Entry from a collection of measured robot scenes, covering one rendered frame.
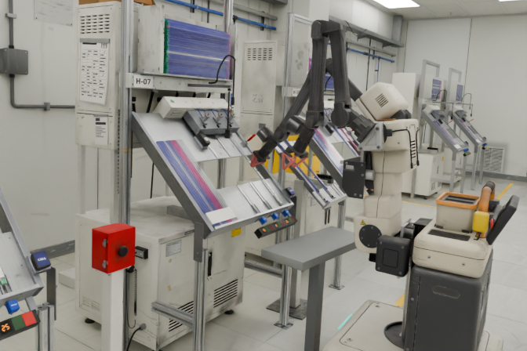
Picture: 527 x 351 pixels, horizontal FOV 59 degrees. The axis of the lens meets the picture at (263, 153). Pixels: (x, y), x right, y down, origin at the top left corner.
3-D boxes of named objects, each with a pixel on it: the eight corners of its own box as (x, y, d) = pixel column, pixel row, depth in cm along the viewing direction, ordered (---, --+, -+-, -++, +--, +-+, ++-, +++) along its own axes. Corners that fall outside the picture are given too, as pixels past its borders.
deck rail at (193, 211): (207, 238, 203) (215, 230, 200) (204, 240, 201) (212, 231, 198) (128, 120, 226) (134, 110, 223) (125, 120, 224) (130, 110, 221)
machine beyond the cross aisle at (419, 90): (467, 196, 681) (481, 64, 658) (456, 205, 613) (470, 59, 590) (378, 182, 756) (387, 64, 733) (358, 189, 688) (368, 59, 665)
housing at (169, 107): (218, 124, 280) (231, 107, 273) (157, 126, 239) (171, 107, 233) (211, 114, 282) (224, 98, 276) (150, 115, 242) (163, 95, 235)
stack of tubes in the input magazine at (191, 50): (230, 79, 270) (231, 32, 267) (165, 73, 228) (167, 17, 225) (213, 79, 277) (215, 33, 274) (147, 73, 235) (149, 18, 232)
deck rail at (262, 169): (287, 211, 259) (294, 204, 256) (285, 211, 257) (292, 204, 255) (217, 118, 282) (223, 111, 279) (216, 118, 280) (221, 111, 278)
